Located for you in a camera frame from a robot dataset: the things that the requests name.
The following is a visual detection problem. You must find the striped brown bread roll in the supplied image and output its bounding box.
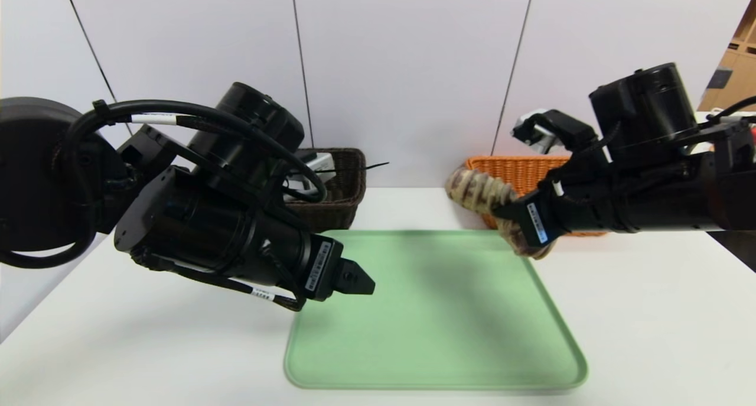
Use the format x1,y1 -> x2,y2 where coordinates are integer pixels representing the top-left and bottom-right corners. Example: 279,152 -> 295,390
445,164 -> 556,259

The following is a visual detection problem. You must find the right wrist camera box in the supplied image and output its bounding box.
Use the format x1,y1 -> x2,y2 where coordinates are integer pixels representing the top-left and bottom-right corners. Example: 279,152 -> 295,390
511,109 -> 598,157

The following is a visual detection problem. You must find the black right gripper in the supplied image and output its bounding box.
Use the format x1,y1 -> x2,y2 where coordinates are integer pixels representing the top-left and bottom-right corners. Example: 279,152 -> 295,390
491,182 -> 573,248

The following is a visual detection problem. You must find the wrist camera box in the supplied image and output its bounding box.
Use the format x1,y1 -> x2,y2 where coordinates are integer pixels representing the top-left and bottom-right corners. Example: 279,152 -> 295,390
511,109 -> 598,157
282,151 -> 335,203

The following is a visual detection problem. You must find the wooden shelf unit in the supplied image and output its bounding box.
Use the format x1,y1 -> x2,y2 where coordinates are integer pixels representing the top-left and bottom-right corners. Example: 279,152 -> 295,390
697,0 -> 756,112

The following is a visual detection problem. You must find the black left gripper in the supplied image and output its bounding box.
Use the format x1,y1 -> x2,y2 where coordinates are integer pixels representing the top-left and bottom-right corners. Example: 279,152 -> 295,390
249,210 -> 376,302

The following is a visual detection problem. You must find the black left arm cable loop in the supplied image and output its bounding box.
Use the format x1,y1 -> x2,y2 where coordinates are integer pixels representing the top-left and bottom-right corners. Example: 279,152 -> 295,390
0,235 -> 98,269

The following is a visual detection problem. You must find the dark brown wicker basket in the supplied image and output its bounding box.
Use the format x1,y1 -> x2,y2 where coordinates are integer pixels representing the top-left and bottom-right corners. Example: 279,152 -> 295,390
283,148 -> 367,232

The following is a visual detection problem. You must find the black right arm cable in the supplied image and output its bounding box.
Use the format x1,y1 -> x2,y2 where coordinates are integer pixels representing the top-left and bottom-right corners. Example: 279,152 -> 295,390
703,95 -> 756,126

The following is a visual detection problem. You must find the light green plastic tray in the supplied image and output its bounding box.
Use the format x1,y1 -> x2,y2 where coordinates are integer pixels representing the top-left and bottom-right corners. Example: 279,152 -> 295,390
284,229 -> 589,390

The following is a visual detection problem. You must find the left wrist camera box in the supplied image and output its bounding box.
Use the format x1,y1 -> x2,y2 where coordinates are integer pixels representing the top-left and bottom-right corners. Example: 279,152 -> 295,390
282,151 -> 335,203

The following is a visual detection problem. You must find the orange wicker basket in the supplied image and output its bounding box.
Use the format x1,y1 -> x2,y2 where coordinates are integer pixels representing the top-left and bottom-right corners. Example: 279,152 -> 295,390
465,155 -> 610,237

